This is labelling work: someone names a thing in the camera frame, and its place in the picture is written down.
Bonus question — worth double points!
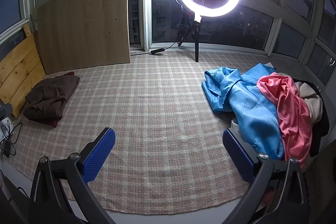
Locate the light wooden board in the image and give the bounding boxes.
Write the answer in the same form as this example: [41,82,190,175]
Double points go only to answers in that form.
[36,0,131,75]

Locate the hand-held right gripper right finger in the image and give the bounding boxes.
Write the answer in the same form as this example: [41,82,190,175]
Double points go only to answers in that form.
[222,128,309,224]

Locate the dark red folded cloth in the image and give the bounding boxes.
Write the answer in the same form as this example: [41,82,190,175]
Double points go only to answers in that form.
[42,71,76,127]

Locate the pine wood panel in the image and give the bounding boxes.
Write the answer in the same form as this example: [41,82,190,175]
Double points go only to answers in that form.
[0,25,46,118]

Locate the pink satin garment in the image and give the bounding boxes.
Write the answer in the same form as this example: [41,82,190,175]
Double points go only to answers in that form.
[256,72,313,170]

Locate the white window frame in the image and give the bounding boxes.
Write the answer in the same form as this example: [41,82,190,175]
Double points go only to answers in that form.
[0,0,336,88]

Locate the brown folded cloth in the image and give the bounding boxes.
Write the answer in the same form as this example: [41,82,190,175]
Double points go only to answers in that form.
[23,73,80,122]

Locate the black tripod stand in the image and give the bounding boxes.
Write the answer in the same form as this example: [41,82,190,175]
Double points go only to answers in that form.
[177,11,204,62]

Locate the cream ribbed sweater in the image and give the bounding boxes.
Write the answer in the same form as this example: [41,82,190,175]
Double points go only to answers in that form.
[294,82,324,121]

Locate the beige plaid mat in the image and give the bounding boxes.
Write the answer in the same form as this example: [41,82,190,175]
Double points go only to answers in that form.
[12,51,315,212]

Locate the blue striped garment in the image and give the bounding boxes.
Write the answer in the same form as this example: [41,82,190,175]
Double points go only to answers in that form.
[202,63,285,161]

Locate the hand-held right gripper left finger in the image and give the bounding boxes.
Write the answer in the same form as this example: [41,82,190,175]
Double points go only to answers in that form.
[28,127,116,224]

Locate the black garment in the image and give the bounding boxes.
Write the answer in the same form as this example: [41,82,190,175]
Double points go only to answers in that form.
[291,78,330,157]

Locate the black power adapter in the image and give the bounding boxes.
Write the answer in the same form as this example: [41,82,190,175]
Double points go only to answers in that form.
[0,141,11,157]

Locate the black cable with inline controller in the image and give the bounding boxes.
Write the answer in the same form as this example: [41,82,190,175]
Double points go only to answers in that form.
[130,42,181,56]

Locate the black tangled cables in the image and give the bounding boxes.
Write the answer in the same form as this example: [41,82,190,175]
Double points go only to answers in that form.
[0,120,23,157]

